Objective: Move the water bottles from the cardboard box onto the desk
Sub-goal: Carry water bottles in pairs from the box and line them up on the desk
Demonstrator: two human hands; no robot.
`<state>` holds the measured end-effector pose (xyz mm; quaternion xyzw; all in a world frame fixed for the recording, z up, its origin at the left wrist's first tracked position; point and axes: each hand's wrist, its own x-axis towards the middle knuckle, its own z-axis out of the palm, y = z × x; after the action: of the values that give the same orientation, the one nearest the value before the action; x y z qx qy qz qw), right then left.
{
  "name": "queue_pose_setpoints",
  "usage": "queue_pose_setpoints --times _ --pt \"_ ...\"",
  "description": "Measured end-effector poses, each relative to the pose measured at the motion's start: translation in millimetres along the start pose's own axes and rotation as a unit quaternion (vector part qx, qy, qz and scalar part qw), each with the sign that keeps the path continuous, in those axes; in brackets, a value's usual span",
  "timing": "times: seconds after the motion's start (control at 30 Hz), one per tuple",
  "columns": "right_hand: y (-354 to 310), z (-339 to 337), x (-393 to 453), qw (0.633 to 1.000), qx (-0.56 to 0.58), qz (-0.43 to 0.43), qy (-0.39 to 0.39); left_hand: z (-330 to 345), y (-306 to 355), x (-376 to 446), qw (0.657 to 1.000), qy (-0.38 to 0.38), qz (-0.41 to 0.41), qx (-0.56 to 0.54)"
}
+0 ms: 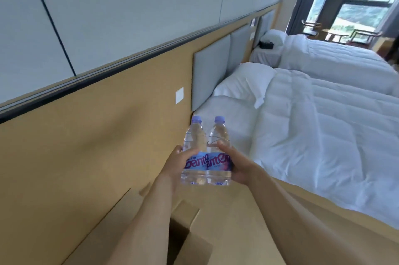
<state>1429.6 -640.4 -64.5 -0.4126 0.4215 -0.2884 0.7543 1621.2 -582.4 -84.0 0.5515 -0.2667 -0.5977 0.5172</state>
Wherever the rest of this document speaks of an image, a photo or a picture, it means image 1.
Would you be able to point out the person's right hand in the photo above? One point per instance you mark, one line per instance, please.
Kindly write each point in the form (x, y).
(244, 169)

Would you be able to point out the person's left hand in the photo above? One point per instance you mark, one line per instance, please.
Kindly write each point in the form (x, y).
(173, 165)

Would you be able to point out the purple cap water bottle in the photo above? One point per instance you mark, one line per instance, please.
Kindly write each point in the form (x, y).
(218, 132)
(194, 133)

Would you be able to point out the brown cardboard box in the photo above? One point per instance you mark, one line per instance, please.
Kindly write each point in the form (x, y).
(124, 218)

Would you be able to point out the person's right forearm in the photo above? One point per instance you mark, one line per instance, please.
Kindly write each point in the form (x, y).
(296, 221)

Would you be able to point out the person's left forearm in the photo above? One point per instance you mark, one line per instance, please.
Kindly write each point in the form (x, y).
(143, 227)

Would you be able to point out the white pillow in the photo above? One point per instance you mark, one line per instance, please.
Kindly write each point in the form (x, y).
(276, 35)
(246, 82)

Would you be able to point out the white bed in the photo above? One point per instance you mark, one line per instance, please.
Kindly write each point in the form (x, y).
(336, 62)
(327, 137)

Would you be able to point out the grey headboard panel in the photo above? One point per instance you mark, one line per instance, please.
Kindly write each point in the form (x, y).
(209, 71)
(240, 43)
(265, 24)

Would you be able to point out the black bag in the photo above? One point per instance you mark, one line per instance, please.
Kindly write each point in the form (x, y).
(266, 45)

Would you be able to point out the wooden armchair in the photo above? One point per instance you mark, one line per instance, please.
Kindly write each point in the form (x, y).
(364, 34)
(311, 24)

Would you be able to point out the round wooden side table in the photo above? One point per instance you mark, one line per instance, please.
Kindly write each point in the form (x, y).
(335, 32)

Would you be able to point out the large glass window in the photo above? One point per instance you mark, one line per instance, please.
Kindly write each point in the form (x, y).
(358, 18)

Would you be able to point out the white wall switch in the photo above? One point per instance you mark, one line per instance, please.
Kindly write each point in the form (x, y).
(179, 95)

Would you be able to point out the white switch panel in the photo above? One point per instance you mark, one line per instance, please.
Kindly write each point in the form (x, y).
(252, 36)

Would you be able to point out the grey wall control panel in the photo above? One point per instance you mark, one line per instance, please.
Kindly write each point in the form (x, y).
(253, 22)

